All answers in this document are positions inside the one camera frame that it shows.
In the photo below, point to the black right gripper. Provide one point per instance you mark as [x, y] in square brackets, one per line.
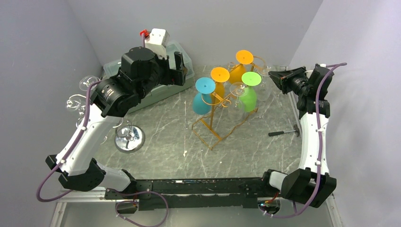
[283, 79]

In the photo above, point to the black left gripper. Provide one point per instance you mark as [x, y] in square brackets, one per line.
[173, 76]

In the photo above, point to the clear wine glass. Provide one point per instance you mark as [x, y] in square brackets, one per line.
[236, 107]
[266, 87]

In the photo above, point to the green wine glass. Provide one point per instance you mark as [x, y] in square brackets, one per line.
[249, 98]

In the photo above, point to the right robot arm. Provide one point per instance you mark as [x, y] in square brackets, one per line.
[311, 184]

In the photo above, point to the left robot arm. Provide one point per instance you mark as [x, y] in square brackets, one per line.
[78, 169]

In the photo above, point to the blue wine glass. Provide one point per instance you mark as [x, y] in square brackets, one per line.
[202, 101]

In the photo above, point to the orange wine glass rear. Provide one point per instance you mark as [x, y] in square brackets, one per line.
[244, 57]

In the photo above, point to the orange wine glass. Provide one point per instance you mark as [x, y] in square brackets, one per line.
[244, 57]
[220, 76]

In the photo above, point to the orange wine glass front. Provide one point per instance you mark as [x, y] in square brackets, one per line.
[220, 76]

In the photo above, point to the clear wine glass front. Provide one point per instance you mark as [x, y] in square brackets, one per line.
[236, 107]

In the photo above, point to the silver spiral glass stand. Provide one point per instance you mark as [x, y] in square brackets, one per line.
[128, 137]

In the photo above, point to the clear glass on stand upper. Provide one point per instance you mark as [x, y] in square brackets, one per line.
[87, 81]

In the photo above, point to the clear glass on stand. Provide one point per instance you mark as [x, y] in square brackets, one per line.
[80, 122]
[87, 81]
[76, 104]

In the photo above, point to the clear glass on stand lower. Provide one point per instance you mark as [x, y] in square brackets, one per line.
[80, 122]

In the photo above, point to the clear glass on stand middle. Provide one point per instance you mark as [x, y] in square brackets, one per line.
[76, 104]

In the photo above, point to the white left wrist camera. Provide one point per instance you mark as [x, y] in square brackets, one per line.
[156, 40]

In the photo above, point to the black handled hammer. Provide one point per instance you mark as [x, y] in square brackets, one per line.
[295, 130]

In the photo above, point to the gold wire glass rack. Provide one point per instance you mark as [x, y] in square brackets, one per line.
[215, 126]

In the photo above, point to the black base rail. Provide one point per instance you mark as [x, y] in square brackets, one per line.
[151, 194]

